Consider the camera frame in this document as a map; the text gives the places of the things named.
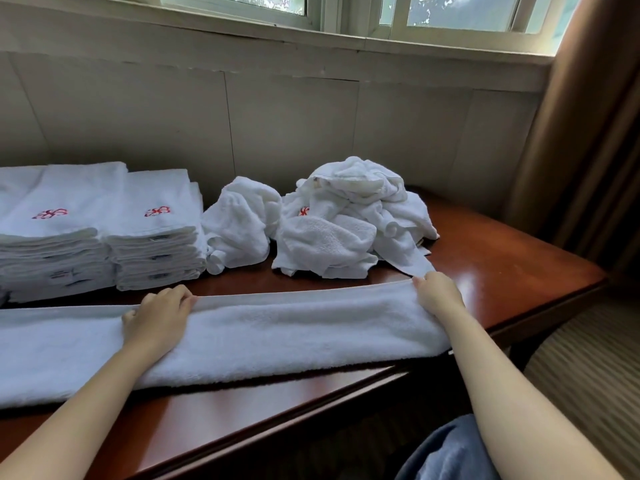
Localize person's right hand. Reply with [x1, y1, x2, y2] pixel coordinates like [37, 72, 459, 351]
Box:
[411, 271, 467, 324]

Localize person's left hand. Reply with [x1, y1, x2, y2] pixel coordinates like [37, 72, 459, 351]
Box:
[121, 285, 199, 364]

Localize long white towel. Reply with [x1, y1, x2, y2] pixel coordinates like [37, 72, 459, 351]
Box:
[0, 278, 454, 410]

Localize person's left forearm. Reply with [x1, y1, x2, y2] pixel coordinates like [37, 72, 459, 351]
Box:
[0, 342, 169, 480]

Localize person's right forearm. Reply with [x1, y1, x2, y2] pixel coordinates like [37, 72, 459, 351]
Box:
[441, 309, 624, 480]

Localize stack of folded white towels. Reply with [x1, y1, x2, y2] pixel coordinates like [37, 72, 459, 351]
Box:
[102, 168, 209, 292]
[0, 162, 129, 303]

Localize pile of crumpled white towels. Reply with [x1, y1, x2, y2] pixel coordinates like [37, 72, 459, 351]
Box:
[271, 156, 441, 281]

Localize crumpled white towel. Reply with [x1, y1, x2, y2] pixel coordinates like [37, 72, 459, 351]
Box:
[200, 176, 284, 276]

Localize person's blue trousers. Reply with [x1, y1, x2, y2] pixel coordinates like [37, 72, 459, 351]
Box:
[395, 414, 502, 480]

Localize brown curtain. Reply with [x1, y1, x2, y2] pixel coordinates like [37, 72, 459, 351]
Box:
[504, 0, 640, 283]

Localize white window frame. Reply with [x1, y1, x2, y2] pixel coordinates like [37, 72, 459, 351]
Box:
[159, 0, 584, 58]

